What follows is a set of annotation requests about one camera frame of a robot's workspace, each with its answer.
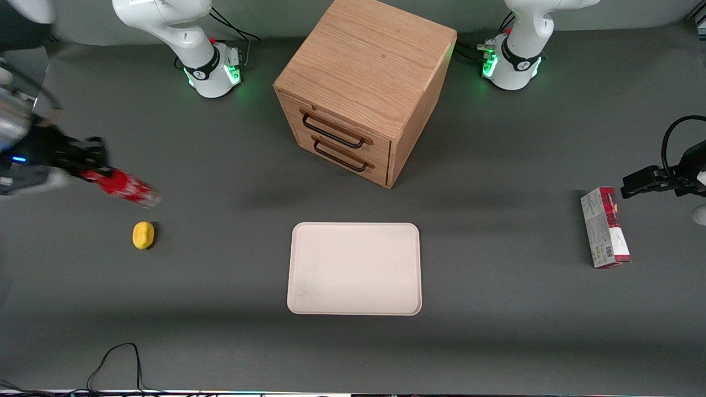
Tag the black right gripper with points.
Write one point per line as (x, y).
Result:
(45, 149)

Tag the white rectangular tray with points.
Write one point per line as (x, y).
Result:
(354, 269)

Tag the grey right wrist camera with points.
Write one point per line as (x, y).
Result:
(33, 181)

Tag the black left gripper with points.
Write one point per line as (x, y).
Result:
(688, 172)

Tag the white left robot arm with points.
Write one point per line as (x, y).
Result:
(524, 38)

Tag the red soda can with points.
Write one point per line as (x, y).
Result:
(124, 186)

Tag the yellow lemon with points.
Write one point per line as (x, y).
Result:
(143, 235)

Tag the wooden drawer cabinet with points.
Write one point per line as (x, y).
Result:
(364, 60)

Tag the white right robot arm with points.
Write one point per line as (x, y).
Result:
(165, 22)

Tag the red plaid cardboard box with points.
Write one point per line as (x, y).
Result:
(605, 229)

